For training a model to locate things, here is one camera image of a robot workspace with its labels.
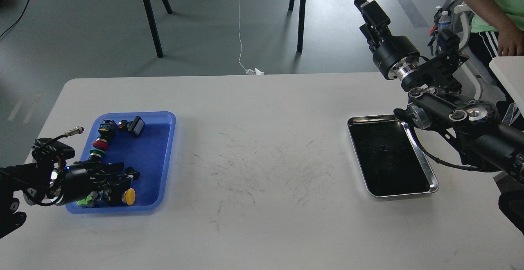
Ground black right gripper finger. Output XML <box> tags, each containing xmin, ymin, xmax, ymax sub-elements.
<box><xmin>354</xmin><ymin>0</ymin><xmax>391</xmax><ymax>44</ymax></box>

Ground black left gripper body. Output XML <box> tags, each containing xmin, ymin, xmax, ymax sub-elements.
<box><xmin>56</xmin><ymin>164</ymin><xmax>105</xmax><ymax>205</ymax></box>

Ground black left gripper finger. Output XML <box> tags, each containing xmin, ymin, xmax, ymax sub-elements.
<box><xmin>88</xmin><ymin>162</ymin><xmax>125</xmax><ymax>174</ymax></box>
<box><xmin>98</xmin><ymin>169</ymin><xmax>140</xmax><ymax>205</ymax></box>

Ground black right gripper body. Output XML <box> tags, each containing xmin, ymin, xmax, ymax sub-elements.
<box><xmin>370</xmin><ymin>36</ymin><xmax>420</xmax><ymax>80</ymax></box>

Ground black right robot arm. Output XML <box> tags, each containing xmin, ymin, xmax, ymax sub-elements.
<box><xmin>354</xmin><ymin>0</ymin><xmax>524</xmax><ymax>184</ymax></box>

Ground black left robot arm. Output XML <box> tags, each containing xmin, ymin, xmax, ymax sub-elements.
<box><xmin>1</xmin><ymin>161</ymin><xmax>140</xmax><ymax>237</ymax></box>

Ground blue plastic tray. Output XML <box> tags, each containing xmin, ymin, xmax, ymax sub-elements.
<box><xmin>65</xmin><ymin>111</ymin><xmax>176</xmax><ymax>214</ymax></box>

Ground silver metal tray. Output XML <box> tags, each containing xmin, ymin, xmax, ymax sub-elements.
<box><xmin>347</xmin><ymin>115</ymin><xmax>439</xmax><ymax>199</ymax></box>

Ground person's hand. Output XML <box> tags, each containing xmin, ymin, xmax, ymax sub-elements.
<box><xmin>497</xmin><ymin>27</ymin><xmax>524</xmax><ymax>57</ymax></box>

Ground plastic water bottle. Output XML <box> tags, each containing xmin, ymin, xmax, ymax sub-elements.
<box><xmin>437</xmin><ymin>10</ymin><xmax>451</xmax><ymax>31</ymax></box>

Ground black right stand leg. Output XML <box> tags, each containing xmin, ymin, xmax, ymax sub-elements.
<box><xmin>288</xmin><ymin>0</ymin><xmax>306</xmax><ymax>53</ymax></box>

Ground black stand leg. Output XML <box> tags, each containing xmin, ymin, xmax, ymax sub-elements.
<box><xmin>142</xmin><ymin>0</ymin><xmax>173</xmax><ymax>58</ymax></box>
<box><xmin>288</xmin><ymin>0</ymin><xmax>306</xmax><ymax>53</ymax></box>

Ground grey backpack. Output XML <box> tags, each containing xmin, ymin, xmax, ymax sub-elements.
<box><xmin>427</xmin><ymin>0</ymin><xmax>474</xmax><ymax>56</ymax></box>

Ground person in green shirt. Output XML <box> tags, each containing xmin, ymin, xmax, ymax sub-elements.
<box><xmin>464</xmin><ymin>0</ymin><xmax>524</xmax><ymax>69</ymax></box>

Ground white side table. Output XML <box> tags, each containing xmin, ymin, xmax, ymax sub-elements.
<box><xmin>490</xmin><ymin>56</ymin><xmax>524</xmax><ymax>113</ymax></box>

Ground black left stand leg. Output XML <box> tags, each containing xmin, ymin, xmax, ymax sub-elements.
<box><xmin>142</xmin><ymin>0</ymin><xmax>173</xmax><ymax>58</ymax></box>

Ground green push button switch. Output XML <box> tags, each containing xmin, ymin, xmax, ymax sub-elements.
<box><xmin>88</xmin><ymin>148</ymin><xmax>106</xmax><ymax>162</ymax></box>

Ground yellow push button switch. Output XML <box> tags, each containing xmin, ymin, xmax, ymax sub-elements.
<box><xmin>102</xmin><ymin>188</ymin><xmax>136</xmax><ymax>207</ymax></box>

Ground green white connector switch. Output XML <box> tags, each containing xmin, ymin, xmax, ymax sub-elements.
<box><xmin>76</xmin><ymin>194</ymin><xmax>100</xmax><ymax>208</ymax></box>

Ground red push button switch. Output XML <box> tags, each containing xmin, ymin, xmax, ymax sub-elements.
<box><xmin>92</xmin><ymin>120</ymin><xmax>118</xmax><ymax>151</ymax></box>

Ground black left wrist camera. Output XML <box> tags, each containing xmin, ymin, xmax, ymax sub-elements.
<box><xmin>31</xmin><ymin>126</ymin><xmax>84</xmax><ymax>166</ymax></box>

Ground black square button switch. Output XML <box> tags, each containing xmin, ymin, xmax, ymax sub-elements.
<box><xmin>117</xmin><ymin>116</ymin><xmax>145</xmax><ymax>138</ymax></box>

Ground white chair frame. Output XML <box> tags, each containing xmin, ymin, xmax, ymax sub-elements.
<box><xmin>453</xmin><ymin>2</ymin><xmax>496</xmax><ymax>99</ymax></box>

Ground white floor cable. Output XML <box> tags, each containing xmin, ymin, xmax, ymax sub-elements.
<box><xmin>224</xmin><ymin>0</ymin><xmax>264</xmax><ymax>75</ymax></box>

